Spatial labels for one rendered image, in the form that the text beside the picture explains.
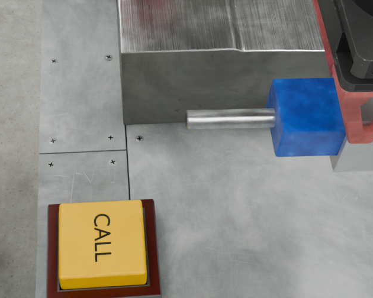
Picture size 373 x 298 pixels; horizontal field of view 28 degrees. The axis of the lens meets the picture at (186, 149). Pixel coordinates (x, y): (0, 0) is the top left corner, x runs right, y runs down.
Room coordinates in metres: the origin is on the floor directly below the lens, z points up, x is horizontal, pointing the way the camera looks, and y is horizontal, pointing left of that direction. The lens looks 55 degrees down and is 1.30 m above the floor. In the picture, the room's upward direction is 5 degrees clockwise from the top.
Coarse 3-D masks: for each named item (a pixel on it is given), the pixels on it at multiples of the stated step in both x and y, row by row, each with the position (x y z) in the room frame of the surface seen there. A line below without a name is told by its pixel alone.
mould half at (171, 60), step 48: (144, 0) 0.43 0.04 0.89; (192, 0) 0.44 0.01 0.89; (240, 0) 0.44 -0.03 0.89; (288, 0) 0.45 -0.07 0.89; (144, 48) 0.38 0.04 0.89; (192, 48) 0.38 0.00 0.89; (240, 48) 0.39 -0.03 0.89; (288, 48) 0.40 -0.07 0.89; (144, 96) 0.38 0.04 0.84; (192, 96) 0.38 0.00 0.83; (240, 96) 0.39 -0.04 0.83
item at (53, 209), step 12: (144, 204) 0.29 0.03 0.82; (48, 228) 0.26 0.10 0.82; (48, 240) 0.25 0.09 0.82; (48, 252) 0.24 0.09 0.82; (156, 252) 0.25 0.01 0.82; (48, 264) 0.23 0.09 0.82; (156, 264) 0.24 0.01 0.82; (48, 276) 0.22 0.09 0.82; (156, 276) 0.23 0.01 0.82; (48, 288) 0.21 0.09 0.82; (120, 288) 0.22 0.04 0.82; (132, 288) 0.22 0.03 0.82; (144, 288) 0.22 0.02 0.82; (156, 288) 0.22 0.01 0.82
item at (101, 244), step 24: (72, 216) 0.26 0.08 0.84; (96, 216) 0.26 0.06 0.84; (120, 216) 0.26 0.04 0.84; (72, 240) 0.24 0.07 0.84; (96, 240) 0.24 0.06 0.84; (120, 240) 0.25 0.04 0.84; (72, 264) 0.22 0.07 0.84; (96, 264) 0.23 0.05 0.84; (120, 264) 0.23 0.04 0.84; (144, 264) 0.23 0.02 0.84; (72, 288) 0.21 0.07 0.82
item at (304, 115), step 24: (288, 96) 0.30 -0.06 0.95; (312, 96) 0.30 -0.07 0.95; (336, 96) 0.30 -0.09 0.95; (192, 120) 0.28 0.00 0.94; (216, 120) 0.28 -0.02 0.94; (240, 120) 0.28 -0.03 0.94; (264, 120) 0.28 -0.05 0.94; (288, 120) 0.28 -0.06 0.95; (312, 120) 0.28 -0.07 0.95; (336, 120) 0.28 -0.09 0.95; (288, 144) 0.27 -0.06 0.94; (312, 144) 0.27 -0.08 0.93; (336, 144) 0.27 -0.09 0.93; (360, 144) 0.27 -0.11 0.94; (336, 168) 0.27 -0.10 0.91; (360, 168) 0.27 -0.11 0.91
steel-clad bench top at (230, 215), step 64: (64, 0) 0.52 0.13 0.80; (64, 64) 0.44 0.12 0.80; (64, 128) 0.37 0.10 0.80; (128, 128) 0.37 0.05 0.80; (256, 128) 0.38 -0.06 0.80; (64, 192) 0.30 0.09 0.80; (128, 192) 0.31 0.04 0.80; (192, 192) 0.31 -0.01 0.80; (256, 192) 0.32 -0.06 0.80; (320, 192) 0.32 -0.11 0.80; (192, 256) 0.26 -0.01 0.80; (256, 256) 0.26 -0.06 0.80; (320, 256) 0.27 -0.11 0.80
